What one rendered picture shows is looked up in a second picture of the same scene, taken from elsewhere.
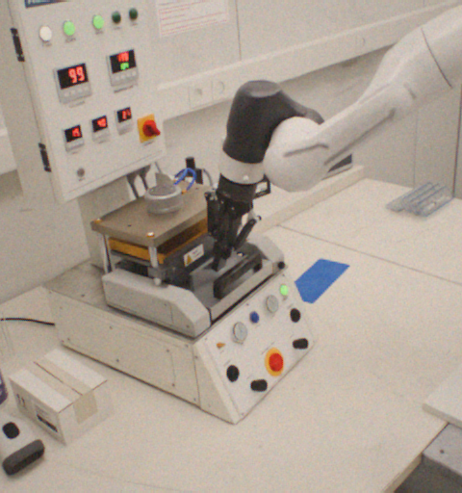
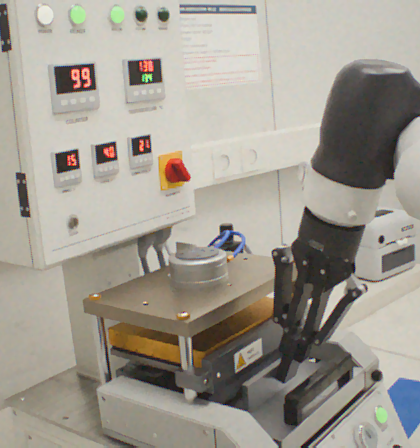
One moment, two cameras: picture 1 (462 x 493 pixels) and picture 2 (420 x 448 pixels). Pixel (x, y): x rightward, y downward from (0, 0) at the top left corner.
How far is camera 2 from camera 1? 0.44 m
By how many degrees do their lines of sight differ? 15
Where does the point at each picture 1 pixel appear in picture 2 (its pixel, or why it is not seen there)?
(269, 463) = not seen: outside the picture
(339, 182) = (402, 283)
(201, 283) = (260, 401)
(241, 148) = (347, 162)
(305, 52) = not seen: hidden behind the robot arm
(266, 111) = (391, 97)
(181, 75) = (203, 139)
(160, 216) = (194, 292)
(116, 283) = (121, 398)
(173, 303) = (221, 431)
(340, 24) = not seen: hidden behind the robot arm
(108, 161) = (113, 211)
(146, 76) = (175, 98)
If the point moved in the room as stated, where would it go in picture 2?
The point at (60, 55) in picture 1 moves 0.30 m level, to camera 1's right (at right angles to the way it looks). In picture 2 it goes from (61, 48) to (288, 29)
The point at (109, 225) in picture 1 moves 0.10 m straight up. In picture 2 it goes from (112, 303) to (103, 227)
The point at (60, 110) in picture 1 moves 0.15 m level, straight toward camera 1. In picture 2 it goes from (52, 124) to (58, 131)
